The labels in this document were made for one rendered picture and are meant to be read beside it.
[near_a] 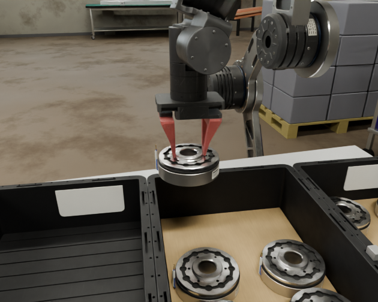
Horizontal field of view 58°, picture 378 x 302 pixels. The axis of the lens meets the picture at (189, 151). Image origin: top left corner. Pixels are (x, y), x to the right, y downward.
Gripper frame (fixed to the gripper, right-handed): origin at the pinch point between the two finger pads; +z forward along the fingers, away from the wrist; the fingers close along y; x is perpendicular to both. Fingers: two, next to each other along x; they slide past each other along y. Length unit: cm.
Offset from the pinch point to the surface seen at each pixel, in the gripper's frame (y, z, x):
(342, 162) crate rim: 34.0, 8.3, 8.3
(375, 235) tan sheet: 36.0, 18.9, -3.3
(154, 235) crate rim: -6.6, 9.3, -9.6
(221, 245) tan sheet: 5.7, 18.9, -1.7
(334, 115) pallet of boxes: 169, 71, 227
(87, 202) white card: -18.8, 12.8, 7.6
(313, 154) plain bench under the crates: 55, 29, 57
